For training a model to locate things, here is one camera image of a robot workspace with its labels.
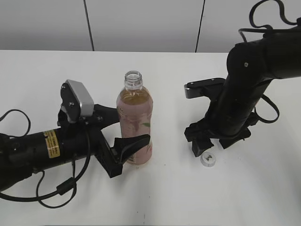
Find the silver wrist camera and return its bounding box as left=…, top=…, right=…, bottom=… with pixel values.
left=184, top=78, right=225, bottom=100
left=60, top=79, right=94, bottom=123

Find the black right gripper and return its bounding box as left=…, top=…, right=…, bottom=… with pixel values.
left=184, top=112, right=258, bottom=157

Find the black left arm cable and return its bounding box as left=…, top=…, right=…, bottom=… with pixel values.
left=0, top=109, right=91, bottom=209

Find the white bottle cap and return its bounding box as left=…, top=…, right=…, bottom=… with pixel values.
left=200, top=152, right=216, bottom=167

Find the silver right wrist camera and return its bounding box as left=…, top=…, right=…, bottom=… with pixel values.
left=184, top=78, right=225, bottom=100

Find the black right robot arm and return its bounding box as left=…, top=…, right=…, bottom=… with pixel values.
left=184, top=22, right=301, bottom=157

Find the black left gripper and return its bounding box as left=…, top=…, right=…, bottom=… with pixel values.
left=56, top=104, right=151, bottom=178

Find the pink oolong tea bottle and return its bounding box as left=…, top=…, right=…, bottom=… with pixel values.
left=116, top=70, right=154, bottom=165

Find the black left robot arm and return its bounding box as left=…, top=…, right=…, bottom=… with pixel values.
left=0, top=105, right=151, bottom=191

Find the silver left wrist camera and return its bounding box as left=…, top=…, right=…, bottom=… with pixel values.
left=60, top=79, right=94, bottom=123

